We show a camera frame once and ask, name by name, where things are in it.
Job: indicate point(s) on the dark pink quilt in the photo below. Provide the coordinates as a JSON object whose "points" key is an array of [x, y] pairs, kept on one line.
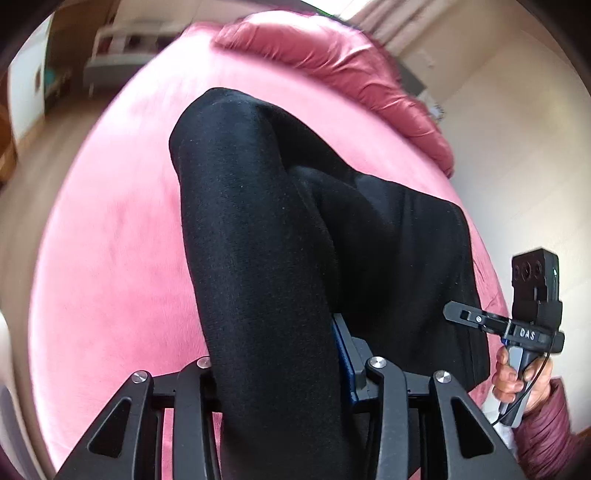
{"points": [[360, 78]]}

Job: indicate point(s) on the black pants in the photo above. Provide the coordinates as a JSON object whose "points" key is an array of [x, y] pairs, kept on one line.
{"points": [[258, 230]]}

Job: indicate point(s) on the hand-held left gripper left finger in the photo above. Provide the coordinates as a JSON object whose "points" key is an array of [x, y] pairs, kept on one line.
{"points": [[203, 385]]}

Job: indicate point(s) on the person's right forearm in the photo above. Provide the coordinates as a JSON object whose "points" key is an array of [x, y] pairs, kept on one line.
{"points": [[545, 438]]}

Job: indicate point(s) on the person's right hand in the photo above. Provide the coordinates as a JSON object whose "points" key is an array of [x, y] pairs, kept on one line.
{"points": [[505, 378]]}

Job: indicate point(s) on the beige curtain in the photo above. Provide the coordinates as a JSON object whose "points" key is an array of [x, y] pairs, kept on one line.
{"points": [[383, 23]]}

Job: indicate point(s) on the pink bed sheet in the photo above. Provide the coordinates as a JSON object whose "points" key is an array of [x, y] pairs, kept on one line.
{"points": [[115, 230]]}

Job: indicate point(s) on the white shelf unit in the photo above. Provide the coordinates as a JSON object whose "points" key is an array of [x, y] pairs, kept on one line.
{"points": [[124, 50]]}

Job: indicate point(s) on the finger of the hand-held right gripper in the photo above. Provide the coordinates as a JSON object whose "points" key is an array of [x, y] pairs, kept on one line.
{"points": [[471, 316]]}

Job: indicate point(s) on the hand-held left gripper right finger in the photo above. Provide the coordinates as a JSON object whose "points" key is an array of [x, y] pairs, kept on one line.
{"points": [[344, 355]]}

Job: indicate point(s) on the dark bedside cabinet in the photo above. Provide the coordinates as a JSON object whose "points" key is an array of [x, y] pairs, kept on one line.
{"points": [[412, 79]]}

